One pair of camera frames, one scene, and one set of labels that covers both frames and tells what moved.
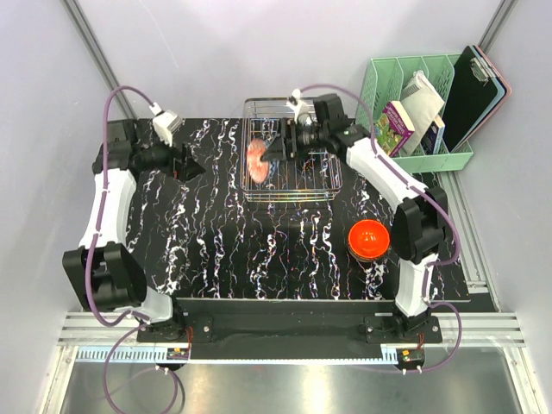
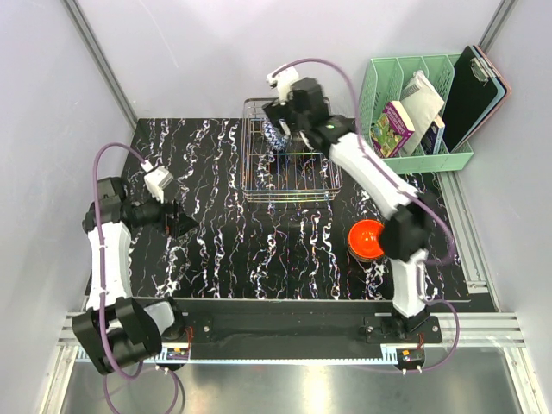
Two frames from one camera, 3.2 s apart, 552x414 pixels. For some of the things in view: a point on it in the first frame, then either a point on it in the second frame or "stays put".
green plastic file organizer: [404, 103] stays put
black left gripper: [184, 170] → [185, 223]
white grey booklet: [425, 104] stays put
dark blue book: [432, 138] stays put
